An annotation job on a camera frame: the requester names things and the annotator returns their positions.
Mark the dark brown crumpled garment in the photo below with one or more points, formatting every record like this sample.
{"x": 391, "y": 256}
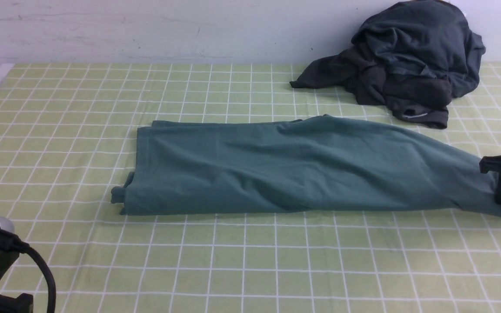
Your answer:
{"x": 411, "y": 99}

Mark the green checkered tablecloth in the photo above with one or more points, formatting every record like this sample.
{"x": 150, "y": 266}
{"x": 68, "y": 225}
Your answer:
{"x": 67, "y": 136}

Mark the dark teal crumpled garment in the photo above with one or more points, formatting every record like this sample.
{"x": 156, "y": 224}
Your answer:
{"x": 425, "y": 38}

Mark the green long-sleeved shirt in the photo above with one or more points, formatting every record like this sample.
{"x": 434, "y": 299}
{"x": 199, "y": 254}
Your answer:
{"x": 320, "y": 163}

